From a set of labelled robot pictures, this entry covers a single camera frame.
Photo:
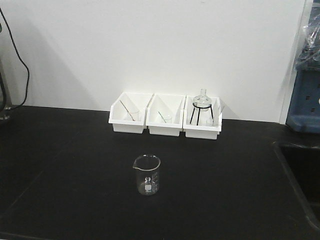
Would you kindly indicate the middle white plastic bin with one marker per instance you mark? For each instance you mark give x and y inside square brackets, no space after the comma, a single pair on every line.
[165,114]

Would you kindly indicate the white plastic bin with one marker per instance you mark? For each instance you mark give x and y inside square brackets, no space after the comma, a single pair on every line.
[201,131]
[165,114]
[132,100]

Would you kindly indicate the small beaker with green pipette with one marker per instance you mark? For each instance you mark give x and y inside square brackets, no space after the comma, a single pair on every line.
[168,119]

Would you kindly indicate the small beaker with red pipette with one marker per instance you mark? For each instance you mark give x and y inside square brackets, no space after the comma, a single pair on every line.
[137,114]

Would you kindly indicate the red pipette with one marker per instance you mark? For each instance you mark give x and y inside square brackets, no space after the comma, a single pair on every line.
[130,116]

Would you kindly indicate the left white plastic bin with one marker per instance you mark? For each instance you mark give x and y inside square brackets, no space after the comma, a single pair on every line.
[132,100]

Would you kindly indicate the right white plastic bin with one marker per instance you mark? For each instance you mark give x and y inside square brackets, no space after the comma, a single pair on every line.
[201,131]

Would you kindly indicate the round bottom glass flask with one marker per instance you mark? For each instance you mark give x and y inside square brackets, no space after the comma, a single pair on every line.
[202,102]

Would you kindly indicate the large empty glass beaker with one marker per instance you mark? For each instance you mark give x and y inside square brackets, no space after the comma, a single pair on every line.
[147,168]

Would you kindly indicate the small beaker in right bin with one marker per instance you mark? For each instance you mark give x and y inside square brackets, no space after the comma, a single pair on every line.
[213,122]

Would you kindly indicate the blue plastic crate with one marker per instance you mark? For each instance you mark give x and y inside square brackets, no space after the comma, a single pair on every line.
[304,110]

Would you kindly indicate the black sink basin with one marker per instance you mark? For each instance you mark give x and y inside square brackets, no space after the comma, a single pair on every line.
[301,164]

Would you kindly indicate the grey equipment at left edge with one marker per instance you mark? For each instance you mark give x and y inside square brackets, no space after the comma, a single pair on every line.
[5,97]

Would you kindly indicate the clear plastic bag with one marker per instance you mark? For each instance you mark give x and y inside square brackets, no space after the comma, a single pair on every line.
[309,57]

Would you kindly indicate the black wire tripod stand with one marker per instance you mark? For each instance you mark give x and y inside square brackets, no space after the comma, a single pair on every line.
[196,113]

